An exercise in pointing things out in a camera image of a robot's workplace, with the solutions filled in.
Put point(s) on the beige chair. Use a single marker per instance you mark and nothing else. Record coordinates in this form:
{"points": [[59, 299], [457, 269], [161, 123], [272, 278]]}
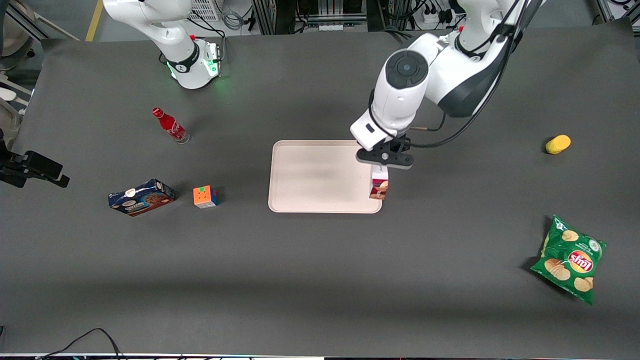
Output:
{"points": [[17, 25]]}

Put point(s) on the green chips bag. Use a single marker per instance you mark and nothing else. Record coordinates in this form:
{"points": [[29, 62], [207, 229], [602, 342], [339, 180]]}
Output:
{"points": [[570, 260]]}

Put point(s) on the red cola bottle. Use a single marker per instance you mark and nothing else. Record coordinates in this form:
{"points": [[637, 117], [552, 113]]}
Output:
{"points": [[170, 125]]}

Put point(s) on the colourful puzzle cube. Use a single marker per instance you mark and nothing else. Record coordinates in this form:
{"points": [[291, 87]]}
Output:
{"points": [[205, 196]]}

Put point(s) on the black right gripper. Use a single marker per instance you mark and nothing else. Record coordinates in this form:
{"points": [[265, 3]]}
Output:
{"points": [[5, 163]]}

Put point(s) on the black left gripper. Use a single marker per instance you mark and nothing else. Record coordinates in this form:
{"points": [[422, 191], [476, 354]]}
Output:
{"points": [[401, 145]]}

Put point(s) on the yellow lemon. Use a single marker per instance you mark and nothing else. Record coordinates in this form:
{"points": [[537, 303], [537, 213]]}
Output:
{"points": [[558, 144]]}

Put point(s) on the beige plastic tray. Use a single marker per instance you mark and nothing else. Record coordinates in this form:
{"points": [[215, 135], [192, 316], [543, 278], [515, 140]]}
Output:
{"points": [[315, 176]]}

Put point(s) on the red cookie box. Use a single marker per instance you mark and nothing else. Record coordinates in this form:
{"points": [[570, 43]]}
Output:
{"points": [[379, 188]]}

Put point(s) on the blue cookie box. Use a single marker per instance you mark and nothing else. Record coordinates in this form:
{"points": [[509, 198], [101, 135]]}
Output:
{"points": [[142, 197]]}

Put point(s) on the white power strip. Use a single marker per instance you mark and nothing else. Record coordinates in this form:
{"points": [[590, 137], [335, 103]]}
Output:
{"points": [[431, 16]]}

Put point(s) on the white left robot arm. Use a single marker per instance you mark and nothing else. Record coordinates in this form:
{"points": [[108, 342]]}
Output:
{"points": [[400, 95]]}

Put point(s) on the white vented box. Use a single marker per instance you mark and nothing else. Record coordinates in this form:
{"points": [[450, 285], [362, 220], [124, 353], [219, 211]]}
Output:
{"points": [[205, 9]]}

